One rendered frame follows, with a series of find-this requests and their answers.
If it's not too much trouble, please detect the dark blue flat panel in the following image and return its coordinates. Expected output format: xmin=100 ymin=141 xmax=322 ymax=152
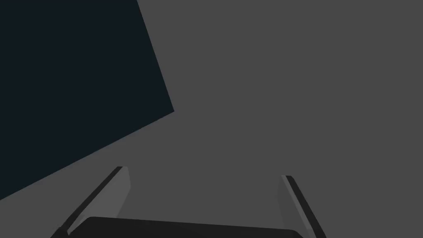
xmin=0 ymin=0 xmax=175 ymax=201

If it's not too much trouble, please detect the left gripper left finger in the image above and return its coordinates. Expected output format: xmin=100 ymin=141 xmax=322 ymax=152
xmin=49 ymin=166 xmax=131 ymax=238

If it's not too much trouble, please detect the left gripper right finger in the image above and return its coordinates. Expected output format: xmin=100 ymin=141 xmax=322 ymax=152
xmin=275 ymin=175 xmax=328 ymax=238

